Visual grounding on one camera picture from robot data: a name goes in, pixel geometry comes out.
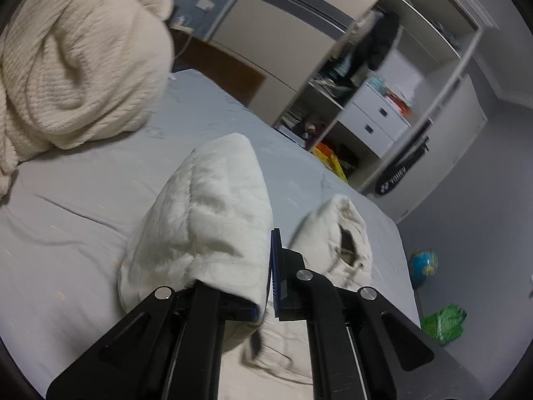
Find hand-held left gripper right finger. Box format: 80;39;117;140
270;228;489;400

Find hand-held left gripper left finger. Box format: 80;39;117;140
46;281;257;400

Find cream white padded jacket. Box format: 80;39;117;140
118;132;373;386

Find dark hanging clothes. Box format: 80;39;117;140
349;10;401;89

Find yellow toy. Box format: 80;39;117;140
312;142;349;184

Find bed with grey sheet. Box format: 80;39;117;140
0;69;423;400

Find blue globe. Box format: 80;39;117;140
408;250;439;288

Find black racket bag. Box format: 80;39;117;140
375;121;431;196

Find white drawer unit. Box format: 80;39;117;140
336;81;413;159

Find green plastic bag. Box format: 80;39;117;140
420;304;468;346

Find stack of books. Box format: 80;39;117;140
366;76;414;116

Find brown wooden headboard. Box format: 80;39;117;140
170;29;267;107

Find white wardrobe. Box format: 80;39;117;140
206;0;490;223

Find cream knitted sweater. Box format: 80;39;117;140
0;0;176;205

